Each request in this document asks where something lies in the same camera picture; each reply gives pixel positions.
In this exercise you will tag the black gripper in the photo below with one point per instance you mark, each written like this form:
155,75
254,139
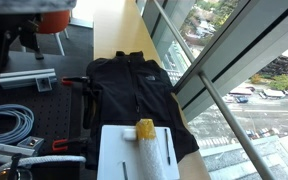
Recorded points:
7,23

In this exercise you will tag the black zip jacket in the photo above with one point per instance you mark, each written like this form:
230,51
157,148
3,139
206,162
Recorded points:
127,90

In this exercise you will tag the black tripod leg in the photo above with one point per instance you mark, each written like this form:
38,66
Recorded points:
34,46

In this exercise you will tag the orange chair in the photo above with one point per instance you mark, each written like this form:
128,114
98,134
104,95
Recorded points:
54,21

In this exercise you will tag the round metal rim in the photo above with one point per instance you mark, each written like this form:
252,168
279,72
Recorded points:
4,173

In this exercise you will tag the white plastic board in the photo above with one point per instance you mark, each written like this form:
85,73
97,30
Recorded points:
114,156

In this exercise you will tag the small white block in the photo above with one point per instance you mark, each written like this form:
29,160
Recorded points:
129,134

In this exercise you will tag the white roll with yellow end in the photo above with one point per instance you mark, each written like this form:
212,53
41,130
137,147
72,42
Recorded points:
149,156

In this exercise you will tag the thin metal handrail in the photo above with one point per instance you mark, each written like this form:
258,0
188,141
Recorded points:
174,31

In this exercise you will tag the thick metal handrail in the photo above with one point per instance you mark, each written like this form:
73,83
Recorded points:
230,123

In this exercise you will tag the long aluminium extrusion rail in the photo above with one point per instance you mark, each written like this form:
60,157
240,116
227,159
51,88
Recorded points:
24,78

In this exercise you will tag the grey corner bracket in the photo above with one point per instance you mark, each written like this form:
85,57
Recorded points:
31,141
44,84

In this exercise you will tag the short aluminium extrusion rail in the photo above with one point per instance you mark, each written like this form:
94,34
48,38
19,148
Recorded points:
4,150

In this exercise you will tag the grey window frame beam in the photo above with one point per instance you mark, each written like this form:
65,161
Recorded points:
237,43

